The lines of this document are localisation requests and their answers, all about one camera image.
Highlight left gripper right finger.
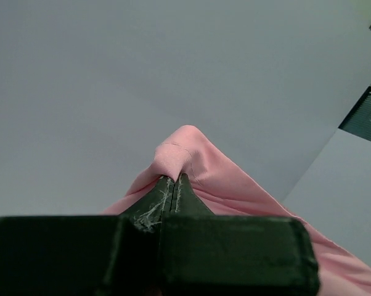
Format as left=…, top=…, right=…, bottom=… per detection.
left=172, top=173, right=214, bottom=216

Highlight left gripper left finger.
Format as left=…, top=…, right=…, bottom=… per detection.
left=121, top=176, right=174, bottom=232

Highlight pink pillowcase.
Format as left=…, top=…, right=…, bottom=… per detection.
left=103, top=125, right=371, bottom=295

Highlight dark window blinds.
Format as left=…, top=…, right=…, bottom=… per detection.
left=338, top=9, right=371, bottom=143

